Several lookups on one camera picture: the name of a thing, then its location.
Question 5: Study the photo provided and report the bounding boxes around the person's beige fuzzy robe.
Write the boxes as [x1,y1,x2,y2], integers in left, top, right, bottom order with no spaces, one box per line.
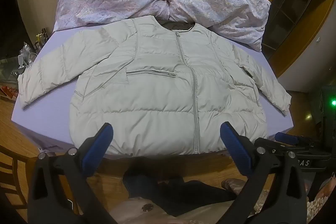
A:
[108,196,193,224]

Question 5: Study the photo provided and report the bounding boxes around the red packet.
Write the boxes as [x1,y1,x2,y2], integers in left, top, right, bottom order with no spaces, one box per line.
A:
[0,86,19,99]

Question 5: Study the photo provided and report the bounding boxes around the bed with lavender sheet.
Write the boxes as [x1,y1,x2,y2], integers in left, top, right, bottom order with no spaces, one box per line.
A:
[11,27,294,159]

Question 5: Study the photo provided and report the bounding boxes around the brown slipper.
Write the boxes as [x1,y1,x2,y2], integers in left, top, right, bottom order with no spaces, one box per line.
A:
[221,178,253,191]

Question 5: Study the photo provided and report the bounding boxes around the person's dark pants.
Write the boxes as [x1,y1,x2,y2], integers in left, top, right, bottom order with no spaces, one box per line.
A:
[123,169,238,216]

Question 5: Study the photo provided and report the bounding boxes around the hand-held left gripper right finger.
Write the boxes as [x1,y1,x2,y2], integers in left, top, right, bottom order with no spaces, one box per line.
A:
[220,122,307,224]

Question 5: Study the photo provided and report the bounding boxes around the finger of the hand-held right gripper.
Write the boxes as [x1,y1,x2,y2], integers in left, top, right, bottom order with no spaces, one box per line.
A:
[274,132,319,156]

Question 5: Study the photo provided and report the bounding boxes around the wooden chair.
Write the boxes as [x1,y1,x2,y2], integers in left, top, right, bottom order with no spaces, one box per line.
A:
[0,145,79,216]

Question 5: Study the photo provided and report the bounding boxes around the pale green puffer jacket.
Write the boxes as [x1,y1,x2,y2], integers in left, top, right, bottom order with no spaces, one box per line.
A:
[18,15,292,157]

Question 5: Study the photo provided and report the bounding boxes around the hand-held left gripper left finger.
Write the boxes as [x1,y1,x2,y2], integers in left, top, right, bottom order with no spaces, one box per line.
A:
[28,123,119,224]

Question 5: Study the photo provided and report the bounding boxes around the person's right forearm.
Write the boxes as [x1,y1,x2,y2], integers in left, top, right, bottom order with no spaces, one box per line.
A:
[306,177,336,224]

